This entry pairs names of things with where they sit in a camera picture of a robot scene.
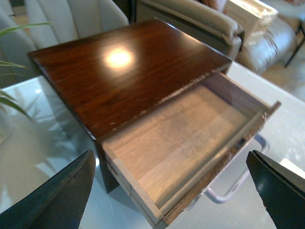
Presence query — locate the beige sofa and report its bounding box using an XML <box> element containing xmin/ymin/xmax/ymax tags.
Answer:
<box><xmin>136</xmin><ymin>0</ymin><xmax>296</xmax><ymax>74</ymax></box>

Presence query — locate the dark wooden drawer box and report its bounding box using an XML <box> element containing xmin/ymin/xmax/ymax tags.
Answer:
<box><xmin>30</xmin><ymin>19</ymin><xmax>232</xmax><ymax>192</ymax></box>

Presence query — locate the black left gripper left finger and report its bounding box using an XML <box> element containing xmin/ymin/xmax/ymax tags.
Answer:
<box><xmin>0</xmin><ymin>150</ymin><xmax>96</xmax><ymax>229</ymax></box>

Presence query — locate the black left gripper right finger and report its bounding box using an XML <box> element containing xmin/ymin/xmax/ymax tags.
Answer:
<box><xmin>246</xmin><ymin>150</ymin><xmax>305</xmax><ymax>229</ymax></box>

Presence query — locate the beige chair right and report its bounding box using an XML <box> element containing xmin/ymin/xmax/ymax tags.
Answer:
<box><xmin>25</xmin><ymin>0</ymin><xmax>130</xmax><ymax>51</ymax></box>

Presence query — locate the wooden drawer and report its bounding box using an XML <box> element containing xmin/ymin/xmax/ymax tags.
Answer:
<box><xmin>102</xmin><ymin>73</ymin><xmax>280</xmax><ymax>229</ymax></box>

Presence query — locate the green potted plant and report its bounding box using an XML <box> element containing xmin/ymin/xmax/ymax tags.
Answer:
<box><xmin>0</xmin><ymin>21</ymin><xmax>54</xmax><ymax>144</ymax></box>

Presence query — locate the white drawer handle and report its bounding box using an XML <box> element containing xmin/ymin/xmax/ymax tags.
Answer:
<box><xmin>200</xmin><ymin>134</ymin><xmax>270</xmax><ymax>204</ymax></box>

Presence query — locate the white storage box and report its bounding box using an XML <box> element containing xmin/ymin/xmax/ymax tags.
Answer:
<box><xmin>224</xmin><ymin>0</ymin><xmax>278</xmax><ymax>47</ymax></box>

